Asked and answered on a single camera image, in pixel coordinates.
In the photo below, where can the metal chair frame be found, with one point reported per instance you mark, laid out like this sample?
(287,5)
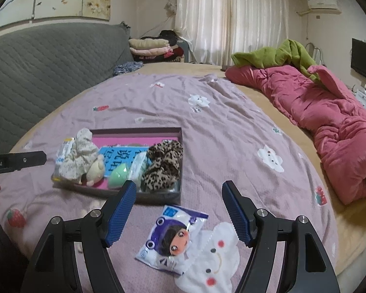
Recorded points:
(315,50)

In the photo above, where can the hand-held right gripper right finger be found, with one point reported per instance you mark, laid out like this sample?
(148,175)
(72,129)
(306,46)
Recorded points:
(238,216)

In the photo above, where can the pink and blue book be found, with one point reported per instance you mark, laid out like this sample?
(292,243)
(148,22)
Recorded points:
(119,155)

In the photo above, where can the yellow and white snack packet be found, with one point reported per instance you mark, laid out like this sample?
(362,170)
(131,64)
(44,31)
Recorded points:
(64,149)

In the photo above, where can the white tissue packet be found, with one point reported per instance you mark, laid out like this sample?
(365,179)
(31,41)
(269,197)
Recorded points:
(138,166)

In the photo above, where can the dark clothes pile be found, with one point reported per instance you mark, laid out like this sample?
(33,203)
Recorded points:
(169,35)

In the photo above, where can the dark cardboard box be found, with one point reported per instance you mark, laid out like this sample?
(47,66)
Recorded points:
(158,197)

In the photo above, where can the blue patterned cloth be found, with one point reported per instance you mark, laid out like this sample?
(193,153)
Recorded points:
(126,68)

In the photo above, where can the cartoon printed tissue packet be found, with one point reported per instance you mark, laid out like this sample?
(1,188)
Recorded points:
(170,241)

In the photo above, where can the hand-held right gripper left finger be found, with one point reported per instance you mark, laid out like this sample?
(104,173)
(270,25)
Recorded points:
(120,216)

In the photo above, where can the plush toy with lavender bow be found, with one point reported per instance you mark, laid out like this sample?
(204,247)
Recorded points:
(96,169)

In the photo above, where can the white curtain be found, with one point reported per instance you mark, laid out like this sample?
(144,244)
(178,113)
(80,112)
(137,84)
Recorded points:
(231,18)

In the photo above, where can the green blanket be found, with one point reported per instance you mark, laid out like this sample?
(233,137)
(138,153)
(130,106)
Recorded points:
(271,55)

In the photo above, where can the grey quilted headboard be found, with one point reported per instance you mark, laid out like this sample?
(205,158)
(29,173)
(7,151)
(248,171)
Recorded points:
(48,73)

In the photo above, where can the green egg-shaped sponge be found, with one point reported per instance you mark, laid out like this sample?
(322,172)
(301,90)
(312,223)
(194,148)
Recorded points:
(119,175)

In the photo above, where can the black television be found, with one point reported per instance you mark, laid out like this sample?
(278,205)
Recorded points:
(364,59)

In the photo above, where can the cream folded blanket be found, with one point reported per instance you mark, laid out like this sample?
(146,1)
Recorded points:
(148,43)

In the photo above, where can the pink folded blanket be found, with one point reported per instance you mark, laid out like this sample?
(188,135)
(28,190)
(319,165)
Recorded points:
(151,52)

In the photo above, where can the white air conditioner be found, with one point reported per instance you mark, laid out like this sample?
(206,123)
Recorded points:
(323,4)

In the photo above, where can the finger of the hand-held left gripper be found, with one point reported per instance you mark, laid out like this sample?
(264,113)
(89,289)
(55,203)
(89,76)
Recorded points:
(27,159)

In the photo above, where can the leopard print scrunchie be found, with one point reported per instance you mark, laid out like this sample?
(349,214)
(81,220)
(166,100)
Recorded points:
(163,164)

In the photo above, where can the lavender printed blanket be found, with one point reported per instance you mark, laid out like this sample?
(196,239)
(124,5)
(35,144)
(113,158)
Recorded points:
(231,122)

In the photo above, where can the pink quilt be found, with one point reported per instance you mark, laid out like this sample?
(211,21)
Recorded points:
(338,119)

